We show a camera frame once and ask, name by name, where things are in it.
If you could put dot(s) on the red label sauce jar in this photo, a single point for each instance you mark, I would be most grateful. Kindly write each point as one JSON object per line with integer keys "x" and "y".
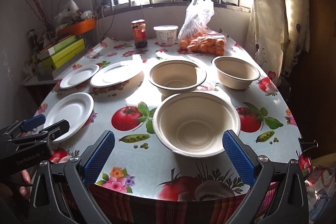
{"x": 139, "y": 33}

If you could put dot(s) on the striped black white box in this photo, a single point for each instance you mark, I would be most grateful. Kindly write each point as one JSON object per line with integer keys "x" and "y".
{"x": 57, "y": 72}

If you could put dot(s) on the floral cream curtain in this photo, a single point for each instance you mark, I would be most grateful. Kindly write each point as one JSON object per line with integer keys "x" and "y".
{"x": 278, "y": 33}

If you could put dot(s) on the green white flat box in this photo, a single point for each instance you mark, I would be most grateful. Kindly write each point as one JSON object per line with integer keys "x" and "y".
{"x": 57, "y": 47}

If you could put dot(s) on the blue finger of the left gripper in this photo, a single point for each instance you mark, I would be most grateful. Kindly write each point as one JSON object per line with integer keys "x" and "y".
{"x": 32, "y": 123}
{"x": 57, "y": 129}

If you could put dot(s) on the plastic bag of oranges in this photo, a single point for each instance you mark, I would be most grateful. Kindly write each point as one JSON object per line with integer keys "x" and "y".
{"x": 195, "y": 35}

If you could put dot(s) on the yellow green box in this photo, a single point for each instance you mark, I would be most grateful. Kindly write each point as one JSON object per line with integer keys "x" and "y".
{"x": 58, "y": 59}

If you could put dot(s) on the white foam plate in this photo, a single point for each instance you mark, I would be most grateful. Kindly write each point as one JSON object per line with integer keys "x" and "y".
{"x": 79, "y": 76}
{"x": 115, "y": 74}
{"x": 76, "y": 109}

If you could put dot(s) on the large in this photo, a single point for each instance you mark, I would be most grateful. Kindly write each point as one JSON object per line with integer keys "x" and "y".
{"x": 192, "y": 124}

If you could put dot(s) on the dried red twig branches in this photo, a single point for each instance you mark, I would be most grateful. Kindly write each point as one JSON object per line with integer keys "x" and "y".
{"x": 45, "y": 16}

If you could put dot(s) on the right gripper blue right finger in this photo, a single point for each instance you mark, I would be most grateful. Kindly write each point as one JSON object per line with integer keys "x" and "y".
{"x": 244, "y": 165}

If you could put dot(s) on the side shelf table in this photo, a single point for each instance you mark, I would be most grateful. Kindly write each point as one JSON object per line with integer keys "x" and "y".
{"x": 33, "y": 81}

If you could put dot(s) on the person's left hand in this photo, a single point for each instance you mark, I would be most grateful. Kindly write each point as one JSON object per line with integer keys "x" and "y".
{"x": 25, "y": 188}

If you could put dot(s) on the white plastic tub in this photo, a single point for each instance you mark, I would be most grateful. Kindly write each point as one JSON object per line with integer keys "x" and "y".
{"x": 166, "y": 35}

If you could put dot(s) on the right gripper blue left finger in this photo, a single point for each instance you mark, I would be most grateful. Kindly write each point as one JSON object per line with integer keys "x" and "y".
{"x": 95, "y": 157}

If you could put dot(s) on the fruit pattern tablecloth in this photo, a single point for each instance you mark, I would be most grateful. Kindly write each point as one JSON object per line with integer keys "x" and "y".
{"x": 140, "y": 164}

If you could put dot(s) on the orange tray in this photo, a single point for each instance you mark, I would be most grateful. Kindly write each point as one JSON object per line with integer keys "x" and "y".
{"x": 78, "y": 28}

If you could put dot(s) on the white plastic bag on shelf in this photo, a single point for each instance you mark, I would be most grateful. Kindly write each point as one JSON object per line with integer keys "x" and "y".
{"x": 70, "y": 12}

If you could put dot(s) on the black binder clip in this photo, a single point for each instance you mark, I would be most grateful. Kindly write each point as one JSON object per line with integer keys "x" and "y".
{"x": 307, "y": 145}

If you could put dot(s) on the paper bowl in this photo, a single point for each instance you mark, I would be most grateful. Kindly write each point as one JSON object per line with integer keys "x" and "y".
{"x": 235, "y": 73}
{"x": 176, "y": 76}

